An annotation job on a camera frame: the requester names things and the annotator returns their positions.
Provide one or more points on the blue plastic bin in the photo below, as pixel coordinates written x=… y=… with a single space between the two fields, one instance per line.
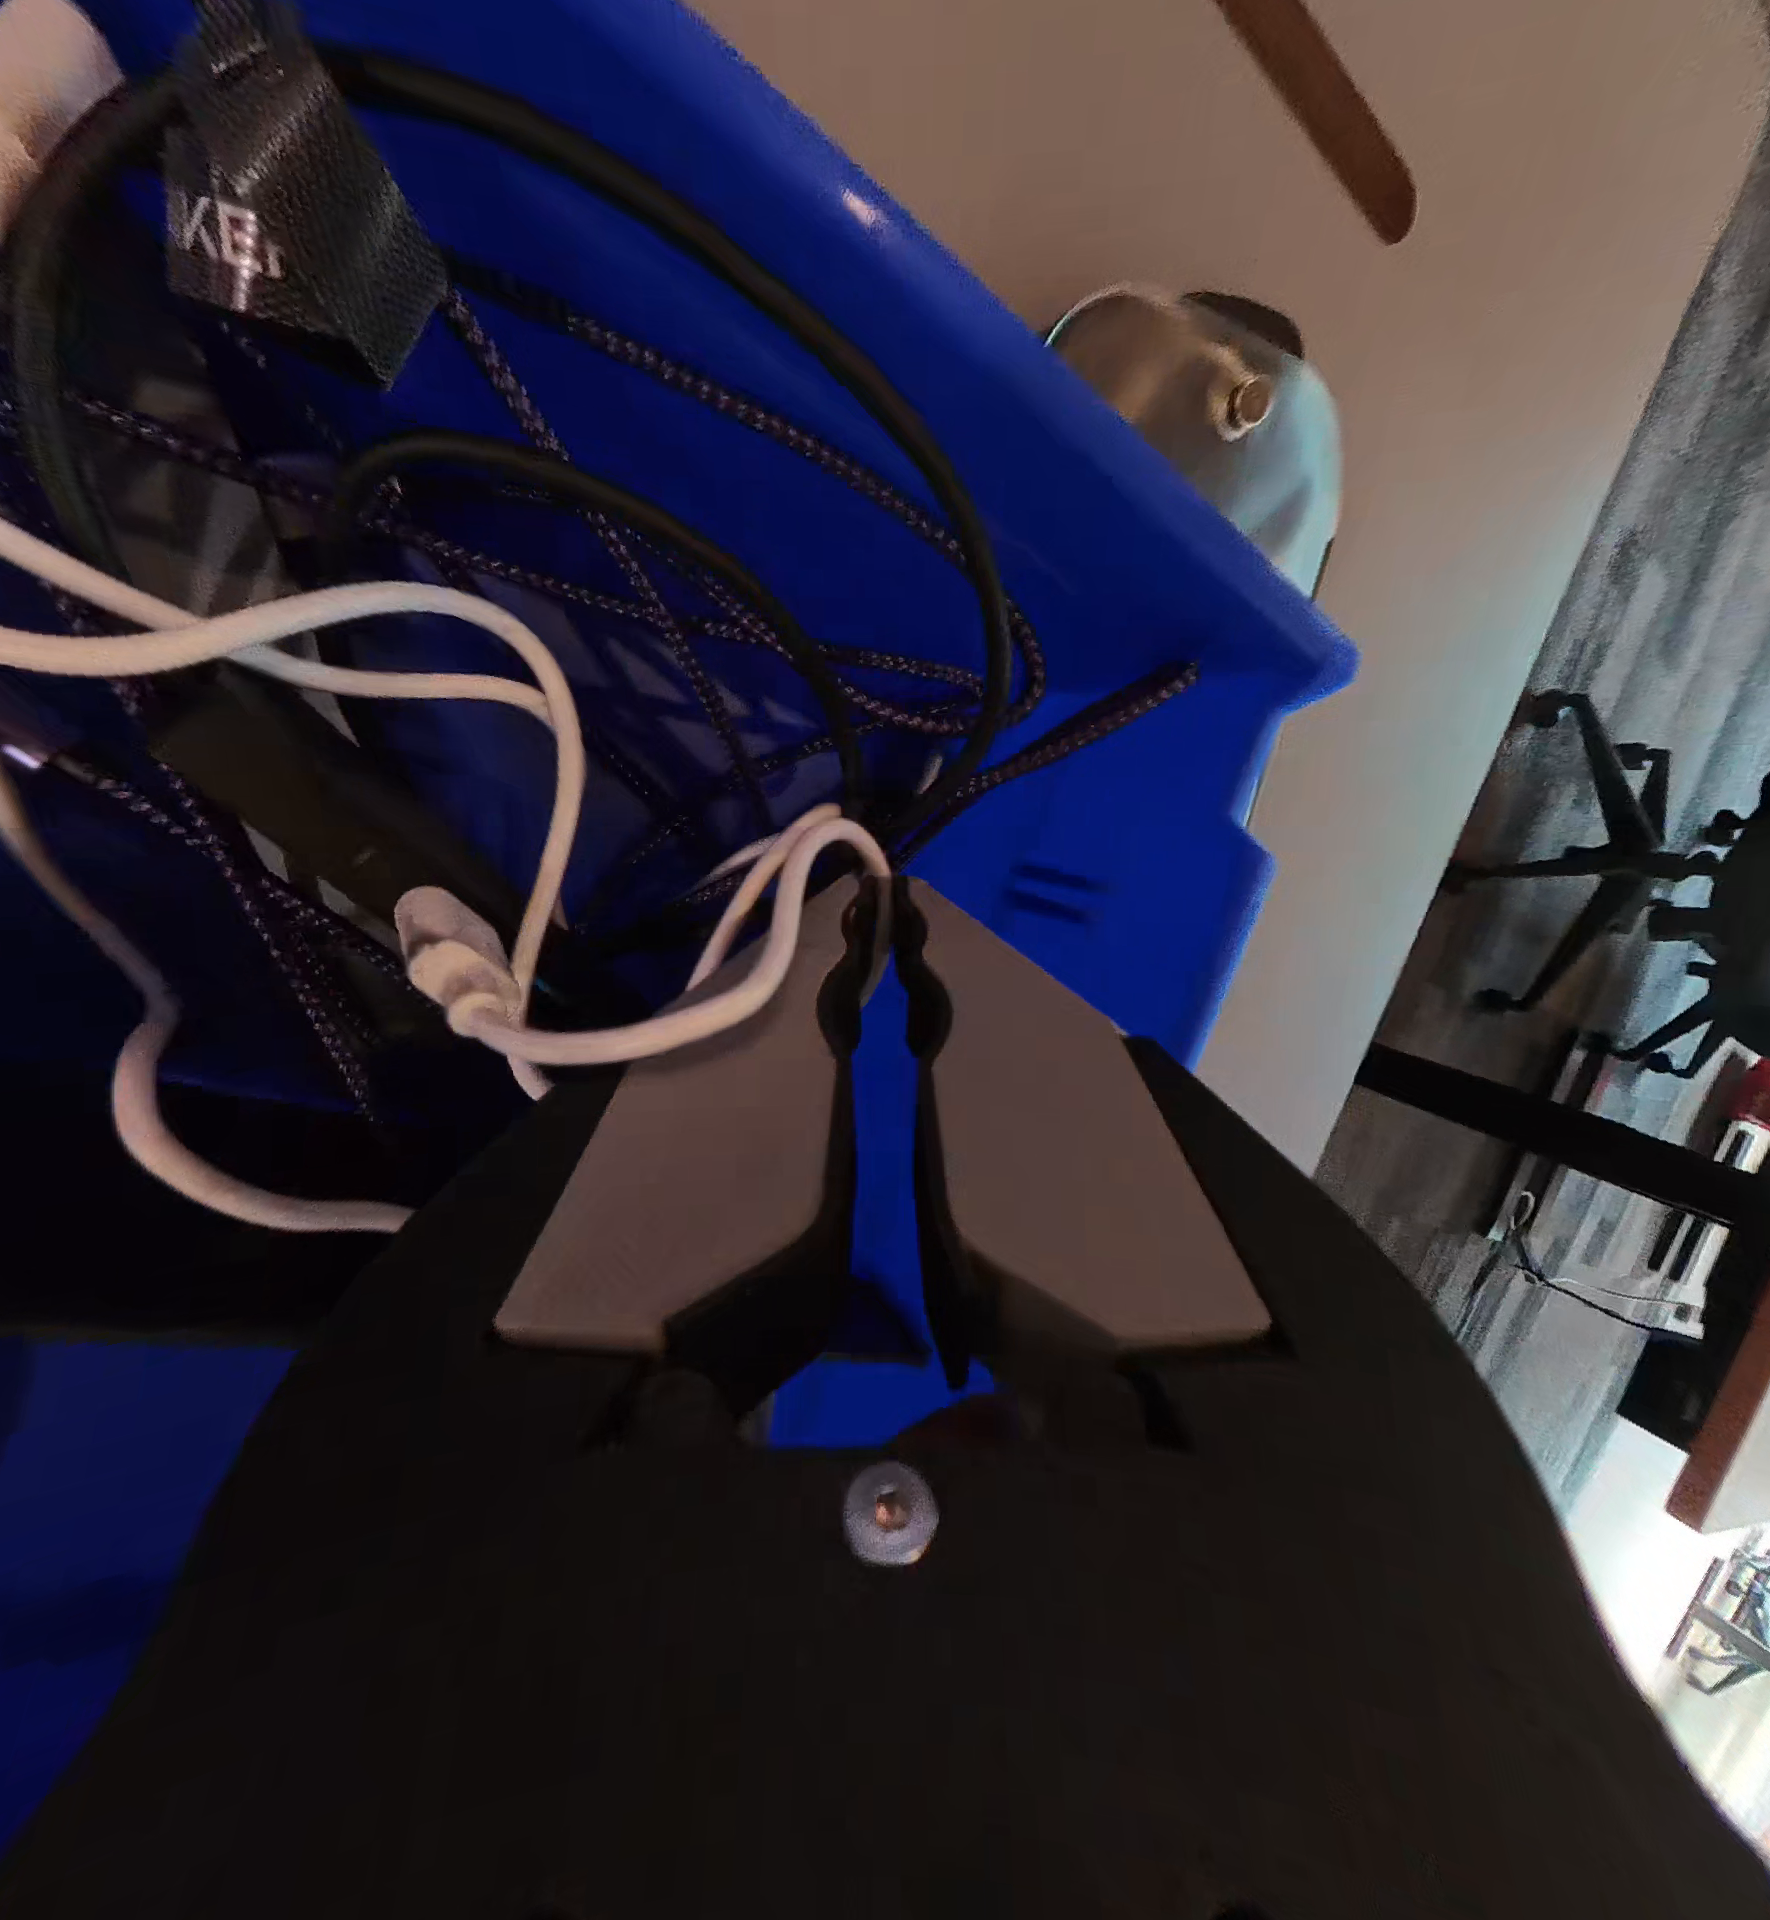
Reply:
x=1126 y=600

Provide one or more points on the black anker usb hub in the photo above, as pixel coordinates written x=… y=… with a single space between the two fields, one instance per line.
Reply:
x=286 y=225

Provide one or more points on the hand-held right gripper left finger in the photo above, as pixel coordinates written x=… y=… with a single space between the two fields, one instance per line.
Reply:
x=675 y=1185

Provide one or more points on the shiny metal desk plate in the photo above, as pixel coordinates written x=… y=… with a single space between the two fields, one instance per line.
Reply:
x=1275 y=450

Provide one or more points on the black bin divider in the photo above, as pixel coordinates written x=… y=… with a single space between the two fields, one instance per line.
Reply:
x=76 y=1201

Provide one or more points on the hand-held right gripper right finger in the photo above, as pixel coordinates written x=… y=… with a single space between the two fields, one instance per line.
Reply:
x=1095 y=1201

